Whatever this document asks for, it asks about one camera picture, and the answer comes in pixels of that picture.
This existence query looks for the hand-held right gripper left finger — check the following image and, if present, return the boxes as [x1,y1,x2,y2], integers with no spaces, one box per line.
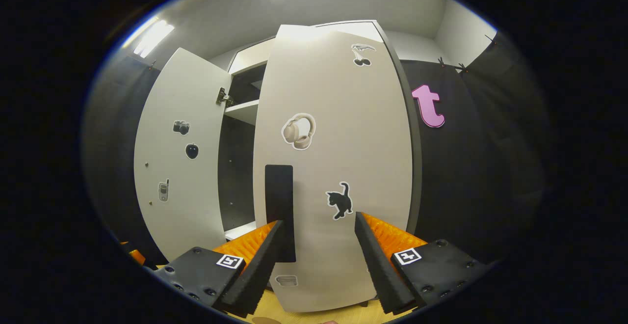
[155,220,286,318]

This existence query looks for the cabinet door with cat sticker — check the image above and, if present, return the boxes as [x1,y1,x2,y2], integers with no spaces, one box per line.
[253,24,414,313]

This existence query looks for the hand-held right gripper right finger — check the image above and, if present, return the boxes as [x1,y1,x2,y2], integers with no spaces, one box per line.
[354,211,491,315]

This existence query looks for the cabinet door with camera sticker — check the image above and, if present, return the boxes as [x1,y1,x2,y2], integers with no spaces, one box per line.
[133,48,232,263]

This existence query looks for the small ceiling light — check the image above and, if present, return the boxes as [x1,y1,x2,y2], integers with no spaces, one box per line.
[131,17,175,58]

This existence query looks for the black backdrop cloth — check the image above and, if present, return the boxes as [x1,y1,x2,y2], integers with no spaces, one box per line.
[81,29,552,268]

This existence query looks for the white cabinet shelf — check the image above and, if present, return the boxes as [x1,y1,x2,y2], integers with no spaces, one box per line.
[225,99,260,126]
[225,221,258,241]

